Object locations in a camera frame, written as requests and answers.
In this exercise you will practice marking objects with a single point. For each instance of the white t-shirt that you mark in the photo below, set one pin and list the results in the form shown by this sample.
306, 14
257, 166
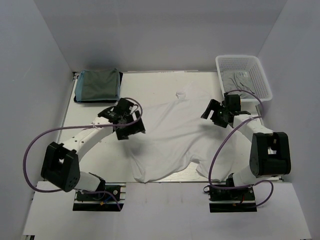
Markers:
176, 135

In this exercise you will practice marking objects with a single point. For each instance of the grey t-shirt in basket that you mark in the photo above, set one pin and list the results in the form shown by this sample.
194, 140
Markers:
237, 80

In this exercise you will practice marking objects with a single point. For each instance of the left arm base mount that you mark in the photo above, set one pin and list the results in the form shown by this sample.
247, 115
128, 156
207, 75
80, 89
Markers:
111, 199

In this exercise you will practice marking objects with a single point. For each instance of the white plastic basket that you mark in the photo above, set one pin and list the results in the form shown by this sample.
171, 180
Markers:
251, 65

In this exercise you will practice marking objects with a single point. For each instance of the folded black t-shirt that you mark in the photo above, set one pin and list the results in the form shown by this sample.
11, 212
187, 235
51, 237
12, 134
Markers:
107, 101

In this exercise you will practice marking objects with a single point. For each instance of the folded green t-shirt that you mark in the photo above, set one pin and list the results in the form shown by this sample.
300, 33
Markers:
100, 85

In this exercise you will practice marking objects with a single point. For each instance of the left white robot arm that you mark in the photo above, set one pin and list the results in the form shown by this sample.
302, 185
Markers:
61, 165

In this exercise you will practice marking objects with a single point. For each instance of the folded light blue t-shirt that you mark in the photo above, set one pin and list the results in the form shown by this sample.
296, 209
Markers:
79, 87

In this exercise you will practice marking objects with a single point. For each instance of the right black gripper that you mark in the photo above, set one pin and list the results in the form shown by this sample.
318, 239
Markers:
213, 104

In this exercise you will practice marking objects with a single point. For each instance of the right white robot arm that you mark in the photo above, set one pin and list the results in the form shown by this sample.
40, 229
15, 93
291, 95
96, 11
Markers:
269, 152

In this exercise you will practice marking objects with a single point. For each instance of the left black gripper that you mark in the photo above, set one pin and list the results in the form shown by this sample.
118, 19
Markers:
136, 128

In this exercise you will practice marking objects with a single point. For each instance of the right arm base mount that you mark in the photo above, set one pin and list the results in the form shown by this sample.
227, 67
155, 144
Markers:
229, 200

